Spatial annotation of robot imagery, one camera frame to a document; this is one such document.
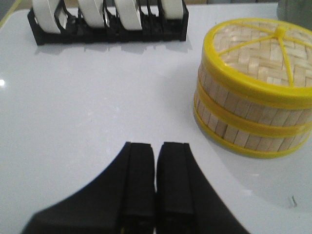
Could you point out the yellow bamboo steamer lid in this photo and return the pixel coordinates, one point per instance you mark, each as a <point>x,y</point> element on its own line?
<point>263,60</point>

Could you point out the white bowl rightmost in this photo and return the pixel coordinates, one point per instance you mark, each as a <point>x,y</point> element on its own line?
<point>173,9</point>

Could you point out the white bowl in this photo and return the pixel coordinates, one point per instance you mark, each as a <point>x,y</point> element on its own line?
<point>44,11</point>
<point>173,9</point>
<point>129,14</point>
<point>92,11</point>

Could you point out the white bowl far left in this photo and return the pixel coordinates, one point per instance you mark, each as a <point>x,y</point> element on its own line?
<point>44,11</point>

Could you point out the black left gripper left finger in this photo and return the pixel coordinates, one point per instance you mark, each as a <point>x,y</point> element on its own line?
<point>121,200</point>

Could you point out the grey-green electric cooking pot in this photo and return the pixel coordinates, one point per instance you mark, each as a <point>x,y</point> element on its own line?
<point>295,11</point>

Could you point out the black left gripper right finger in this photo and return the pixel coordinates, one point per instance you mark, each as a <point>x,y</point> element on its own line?
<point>186,202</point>

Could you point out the black bowl rack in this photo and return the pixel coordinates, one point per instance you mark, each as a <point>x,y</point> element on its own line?
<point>154,27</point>

